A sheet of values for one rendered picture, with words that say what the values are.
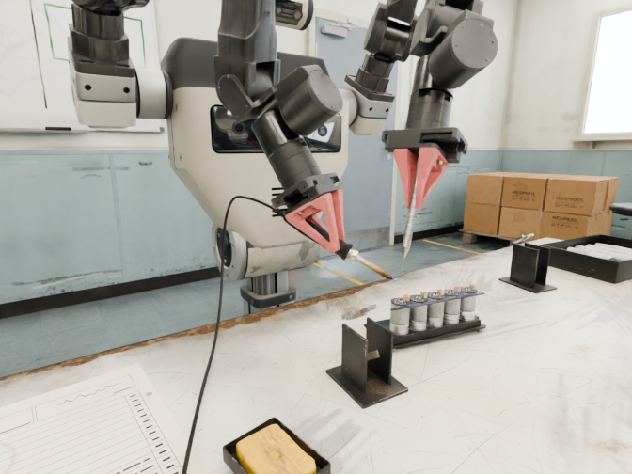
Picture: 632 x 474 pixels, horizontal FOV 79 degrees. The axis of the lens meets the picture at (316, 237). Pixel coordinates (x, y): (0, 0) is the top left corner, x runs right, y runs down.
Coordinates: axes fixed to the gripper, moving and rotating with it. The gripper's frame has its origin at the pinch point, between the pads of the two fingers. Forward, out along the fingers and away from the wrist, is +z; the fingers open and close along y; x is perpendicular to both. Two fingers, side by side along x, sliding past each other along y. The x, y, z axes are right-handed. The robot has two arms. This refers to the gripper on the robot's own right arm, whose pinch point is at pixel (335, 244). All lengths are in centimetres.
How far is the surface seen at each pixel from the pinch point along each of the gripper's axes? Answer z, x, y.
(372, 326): 9.9, -3.3, -8.7
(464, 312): 16.9, -9.9, 6.0
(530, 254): 19.1, -20.5, 30.3
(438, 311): 14.3, -7.8, 2.2
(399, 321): 12.4, -3.8, -1.9
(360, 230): 13, 109, 311
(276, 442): 11.6, 2.5, -24.0
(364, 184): -25, 85, 314
